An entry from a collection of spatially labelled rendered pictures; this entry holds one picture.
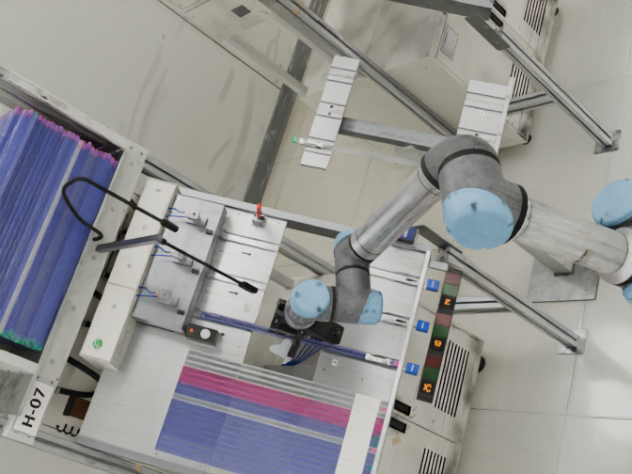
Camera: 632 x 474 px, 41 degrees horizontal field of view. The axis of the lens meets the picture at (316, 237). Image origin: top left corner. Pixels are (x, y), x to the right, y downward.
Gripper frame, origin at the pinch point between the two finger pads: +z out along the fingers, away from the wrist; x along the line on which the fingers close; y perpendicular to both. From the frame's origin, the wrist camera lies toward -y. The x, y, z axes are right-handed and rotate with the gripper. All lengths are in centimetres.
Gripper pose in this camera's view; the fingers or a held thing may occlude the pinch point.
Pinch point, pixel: (295, 334)
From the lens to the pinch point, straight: 207.9
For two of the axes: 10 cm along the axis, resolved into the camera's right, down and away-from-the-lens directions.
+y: -9.5, -3.2, -0.7
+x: -2.7, 9.0, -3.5
